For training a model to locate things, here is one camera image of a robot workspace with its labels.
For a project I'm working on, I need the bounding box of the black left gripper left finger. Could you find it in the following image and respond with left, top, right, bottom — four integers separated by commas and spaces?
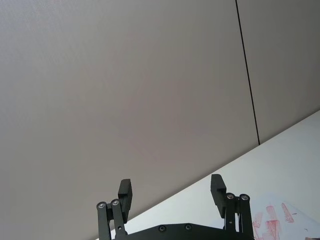
96, 178, 134, 240

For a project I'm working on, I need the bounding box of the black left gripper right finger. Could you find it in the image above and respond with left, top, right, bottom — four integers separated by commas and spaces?
210, 173, 251, 236

